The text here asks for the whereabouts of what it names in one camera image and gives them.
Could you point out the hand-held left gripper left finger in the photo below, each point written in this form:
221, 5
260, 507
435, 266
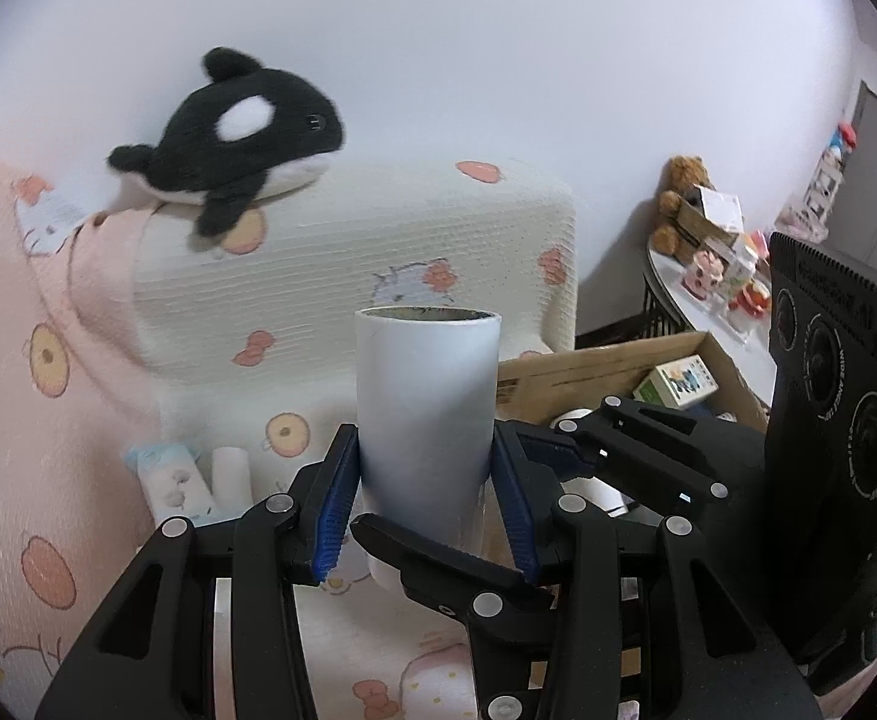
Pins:
337, 510

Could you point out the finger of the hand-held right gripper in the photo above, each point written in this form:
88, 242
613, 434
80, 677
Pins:
446, 570
648, 442

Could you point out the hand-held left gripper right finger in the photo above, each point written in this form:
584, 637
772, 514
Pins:
513, 510

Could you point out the cardboard box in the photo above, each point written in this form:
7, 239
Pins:
596, 367

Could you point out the grey cardboard core tube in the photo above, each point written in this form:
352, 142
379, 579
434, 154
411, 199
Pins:
427, 420

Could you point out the green white printed carton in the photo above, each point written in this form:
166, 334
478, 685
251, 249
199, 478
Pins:
674, 382

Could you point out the grey white paper roll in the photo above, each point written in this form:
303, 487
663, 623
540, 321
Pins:
575, 418

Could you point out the white round side table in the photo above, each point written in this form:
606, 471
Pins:
697, 315

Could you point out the red white toy figure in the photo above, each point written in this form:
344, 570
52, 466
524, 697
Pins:
752, 300

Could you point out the light blue tissue pack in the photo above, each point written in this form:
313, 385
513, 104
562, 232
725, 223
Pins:
172, 487

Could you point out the white orange small carton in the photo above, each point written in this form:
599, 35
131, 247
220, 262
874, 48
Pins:
740, 262

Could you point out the brown box with white card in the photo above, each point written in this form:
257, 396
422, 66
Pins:
719, 210

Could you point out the white small shelf rack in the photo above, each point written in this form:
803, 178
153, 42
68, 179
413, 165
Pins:
828, 180

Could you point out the brown teddy bear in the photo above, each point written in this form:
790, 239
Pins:
686, 169

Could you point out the black white orca plush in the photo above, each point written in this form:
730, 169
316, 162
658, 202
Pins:
258, 142

